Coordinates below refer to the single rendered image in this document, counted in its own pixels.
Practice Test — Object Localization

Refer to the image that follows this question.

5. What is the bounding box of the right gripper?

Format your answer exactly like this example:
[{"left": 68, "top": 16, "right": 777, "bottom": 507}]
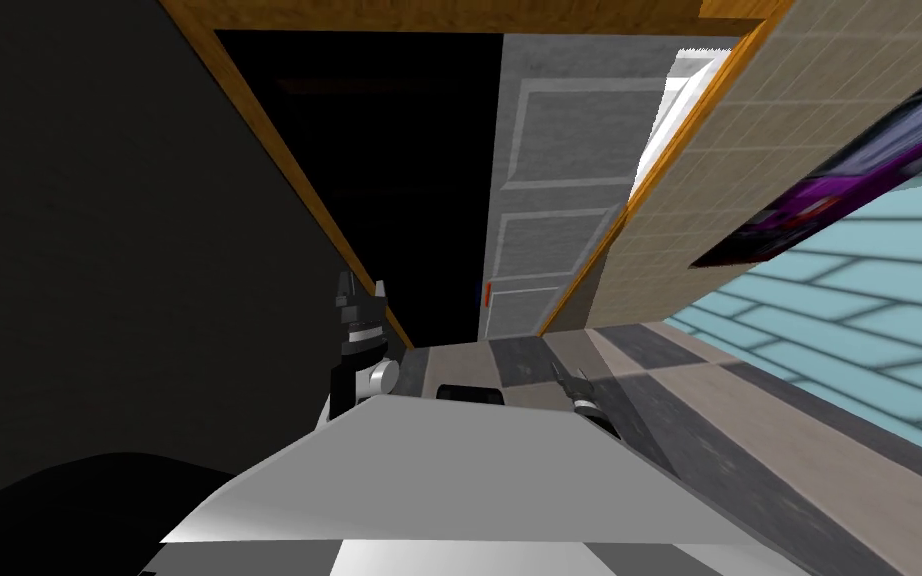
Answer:
[{"left": 551, "top": 359, "right": 596, "bottom": 409}]

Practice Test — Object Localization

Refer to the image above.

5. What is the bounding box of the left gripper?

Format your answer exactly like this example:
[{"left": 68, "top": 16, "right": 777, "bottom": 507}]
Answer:
[{"left": 335, "top": 271, "right": 390, "bottom": 336}]

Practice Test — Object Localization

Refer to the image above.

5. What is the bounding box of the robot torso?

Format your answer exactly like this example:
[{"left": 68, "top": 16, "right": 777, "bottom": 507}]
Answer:
[{"left": 139, "top": 383, "right": 816, "bottom": 576}]

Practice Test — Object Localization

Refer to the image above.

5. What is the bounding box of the grey panelled door leaf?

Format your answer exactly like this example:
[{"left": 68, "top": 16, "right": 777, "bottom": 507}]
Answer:
[{"left": 476, "top": 34, "right": 744, "bottom": 342}]

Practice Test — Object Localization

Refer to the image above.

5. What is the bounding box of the purple wall picture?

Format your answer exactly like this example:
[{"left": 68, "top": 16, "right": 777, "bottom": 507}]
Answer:
[{"left": 688, "top": 67, "right": 922, "bottom": 270}]

